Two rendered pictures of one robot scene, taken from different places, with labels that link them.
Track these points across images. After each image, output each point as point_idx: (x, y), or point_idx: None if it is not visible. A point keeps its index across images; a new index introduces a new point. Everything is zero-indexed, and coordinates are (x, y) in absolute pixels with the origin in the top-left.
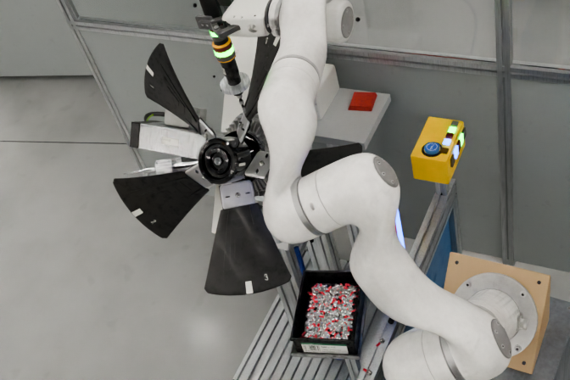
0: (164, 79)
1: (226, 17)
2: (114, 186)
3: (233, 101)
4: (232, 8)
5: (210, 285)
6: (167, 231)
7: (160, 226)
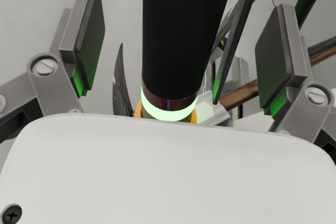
0: (219, 32)
1: (17, 153)
2: (119, 47)
3: (267, 122)
4: (116, 161)
5: None
6: (116, 113)
7: (115, 106)
